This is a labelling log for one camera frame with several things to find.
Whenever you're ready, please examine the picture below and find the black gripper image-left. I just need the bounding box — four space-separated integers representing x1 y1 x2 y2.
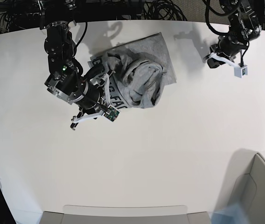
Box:
73 67 109 116

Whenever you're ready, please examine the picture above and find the grey box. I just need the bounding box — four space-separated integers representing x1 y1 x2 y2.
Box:
40 205 211 224
234 154 265 224

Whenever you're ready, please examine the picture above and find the grey box at right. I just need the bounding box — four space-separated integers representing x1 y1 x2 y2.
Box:
234 154 265 224

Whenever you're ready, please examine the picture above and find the grey box at bottom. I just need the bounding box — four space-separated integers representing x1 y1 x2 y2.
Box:
40 205 211 224

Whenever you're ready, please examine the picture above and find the blue translucent object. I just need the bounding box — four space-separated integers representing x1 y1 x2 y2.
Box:
210 203 250 224

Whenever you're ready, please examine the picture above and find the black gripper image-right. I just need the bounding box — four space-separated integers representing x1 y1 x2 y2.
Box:
207 35 248 69

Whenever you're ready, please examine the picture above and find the grey T-shirt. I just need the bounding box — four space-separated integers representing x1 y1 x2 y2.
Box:
88 33 176 110

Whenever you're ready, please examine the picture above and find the tangle of black cables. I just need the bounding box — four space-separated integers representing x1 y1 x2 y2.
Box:
116 0 188 21

